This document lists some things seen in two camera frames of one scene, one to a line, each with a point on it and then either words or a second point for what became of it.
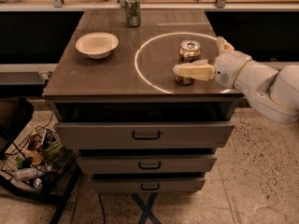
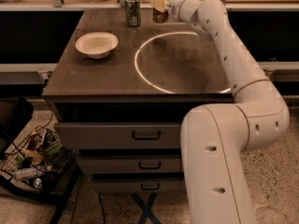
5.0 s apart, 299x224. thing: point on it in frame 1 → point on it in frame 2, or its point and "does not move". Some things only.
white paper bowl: (97, 45) does not move
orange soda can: (190, 52) → (157, 15)
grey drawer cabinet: (117, 104) does not move
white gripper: (229, 68) → (173, 6)
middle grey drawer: (118, 164) does not move
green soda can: (133, 9) does not move
